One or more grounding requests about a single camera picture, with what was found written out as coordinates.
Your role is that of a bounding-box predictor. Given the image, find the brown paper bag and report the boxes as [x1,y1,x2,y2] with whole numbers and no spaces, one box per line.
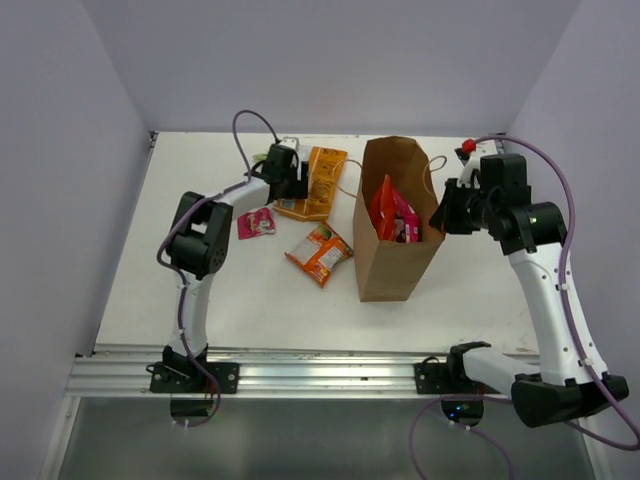
[352,136,445,302]

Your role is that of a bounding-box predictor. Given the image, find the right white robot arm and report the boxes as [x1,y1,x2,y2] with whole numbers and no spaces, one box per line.
[429,149,629,428]

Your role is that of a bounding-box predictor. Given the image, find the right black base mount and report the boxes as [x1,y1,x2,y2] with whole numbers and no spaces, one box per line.
[413,356,453,395]

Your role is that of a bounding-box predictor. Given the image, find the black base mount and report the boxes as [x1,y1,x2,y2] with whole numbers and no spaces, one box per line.
[413,356,453,395]
[146,362,240,394]

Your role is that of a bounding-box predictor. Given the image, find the red and cream chip bag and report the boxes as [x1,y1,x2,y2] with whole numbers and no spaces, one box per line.
[369,175,401,242]

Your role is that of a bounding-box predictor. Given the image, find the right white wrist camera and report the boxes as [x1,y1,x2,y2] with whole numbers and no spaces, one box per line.
[454,139,483,188]

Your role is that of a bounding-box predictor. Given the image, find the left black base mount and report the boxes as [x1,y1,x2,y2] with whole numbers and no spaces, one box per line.
[146,362,240,394]

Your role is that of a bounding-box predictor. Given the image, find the aluminium rail frame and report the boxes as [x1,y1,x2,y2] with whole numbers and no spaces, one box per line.
[64,344,544,401]

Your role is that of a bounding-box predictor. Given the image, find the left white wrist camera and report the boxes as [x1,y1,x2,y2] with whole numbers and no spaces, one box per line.
[279,136,300,153]

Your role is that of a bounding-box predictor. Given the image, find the tall orange snack bag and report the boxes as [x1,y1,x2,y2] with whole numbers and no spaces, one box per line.
[273,145,348,222]

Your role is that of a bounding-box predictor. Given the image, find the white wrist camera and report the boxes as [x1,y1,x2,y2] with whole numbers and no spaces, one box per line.
[279,136,300,153]
[454,139,483,188]

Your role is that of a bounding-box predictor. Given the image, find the small orange snack packet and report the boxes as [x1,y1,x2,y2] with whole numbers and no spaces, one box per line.
[285,222,354,288]

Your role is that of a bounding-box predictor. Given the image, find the large pink cookie bag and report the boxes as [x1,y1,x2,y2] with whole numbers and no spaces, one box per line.
[392,189,420,244]

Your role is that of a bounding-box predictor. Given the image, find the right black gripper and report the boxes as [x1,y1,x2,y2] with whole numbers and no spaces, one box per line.
[430,178,498,235]

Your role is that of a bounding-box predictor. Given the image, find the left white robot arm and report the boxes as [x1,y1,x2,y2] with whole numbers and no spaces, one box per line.
[154,142,309,393]

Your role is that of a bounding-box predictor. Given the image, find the small pink snack packet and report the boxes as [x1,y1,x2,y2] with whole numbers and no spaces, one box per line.
[236,207,276,240]

